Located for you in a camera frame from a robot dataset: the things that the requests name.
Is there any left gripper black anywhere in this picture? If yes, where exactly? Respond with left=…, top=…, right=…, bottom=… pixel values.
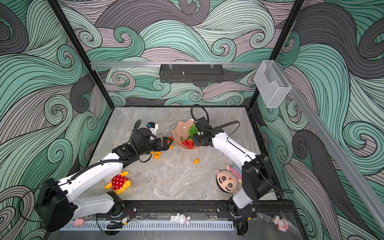
left=138, top=136, right=173, bottom=158

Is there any strawberry cluster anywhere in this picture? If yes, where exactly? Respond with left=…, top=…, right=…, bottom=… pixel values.
left=182, top=139, right=194, bottom=149

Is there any green grape bunch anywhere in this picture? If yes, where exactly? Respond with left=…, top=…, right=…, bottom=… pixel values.
left=188, top=124, right=199, bottom=139

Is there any pink fruit bowl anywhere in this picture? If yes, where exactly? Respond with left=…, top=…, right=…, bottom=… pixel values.
left=172, top=119, right=201, bottom=150

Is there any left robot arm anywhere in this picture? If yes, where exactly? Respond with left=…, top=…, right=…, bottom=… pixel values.
left=35, top=121, right=173, bottom=232

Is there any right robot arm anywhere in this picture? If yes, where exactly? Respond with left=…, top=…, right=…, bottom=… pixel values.
left=191, top=105, right=294, bottom=216

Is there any pig-face plush doll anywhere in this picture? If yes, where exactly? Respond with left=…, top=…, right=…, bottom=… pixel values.
left=215, top=165, right=242, bottom=194

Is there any yellow plush toy red dress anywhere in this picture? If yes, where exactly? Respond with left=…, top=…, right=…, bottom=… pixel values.
left=105, top=171, right=132, bottom=195

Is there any white bunny figurine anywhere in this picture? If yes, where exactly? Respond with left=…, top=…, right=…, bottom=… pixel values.
left=170, top=213, right=191, bottom=225

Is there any pink pig figurine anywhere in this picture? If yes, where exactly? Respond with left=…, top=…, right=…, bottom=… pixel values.
left=273, top=215, right=290, bottom=232

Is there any small pink eraser toy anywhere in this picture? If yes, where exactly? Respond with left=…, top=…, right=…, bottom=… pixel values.
left=74, top=218, right=85, bottom=227

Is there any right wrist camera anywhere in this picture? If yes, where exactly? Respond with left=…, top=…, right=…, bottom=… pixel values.
left=195, top=117, right=210, bottom=132

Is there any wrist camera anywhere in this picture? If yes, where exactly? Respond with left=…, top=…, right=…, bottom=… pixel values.
left=195, top=117, right=210, bottom=132
left=147, top=122, right=159, bottom=140

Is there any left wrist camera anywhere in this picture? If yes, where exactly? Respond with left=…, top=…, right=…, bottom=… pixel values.
left=147, top=122, right=159, bottom=140

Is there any black wall tray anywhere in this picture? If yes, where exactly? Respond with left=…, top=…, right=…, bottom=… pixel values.
left=159, top=65, right=224, bottom=84

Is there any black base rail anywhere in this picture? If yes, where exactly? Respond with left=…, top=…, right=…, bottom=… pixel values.
left=123, top=200, right=296, bottom=219

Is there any aluminium rail back wall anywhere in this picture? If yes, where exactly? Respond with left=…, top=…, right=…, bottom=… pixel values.
left=90, top=61, right=261, bottom=69

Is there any aluminium rail wall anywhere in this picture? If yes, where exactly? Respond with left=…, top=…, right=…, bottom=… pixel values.
left=90, top=61, right=261, bottom=69
left=274, top=61, right=384, bottom=229

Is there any clear plastic wall bin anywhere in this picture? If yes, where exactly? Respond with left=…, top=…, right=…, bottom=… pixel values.
left=254, top=60, right=292, bottom=109

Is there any white slotted cable duct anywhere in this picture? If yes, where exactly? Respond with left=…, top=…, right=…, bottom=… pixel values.
left=61, top=221, right=235, bottom=232

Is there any aluminium rail right wall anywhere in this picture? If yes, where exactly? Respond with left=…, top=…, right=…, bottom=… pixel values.
left=274, top=61, right=384, bottom=229

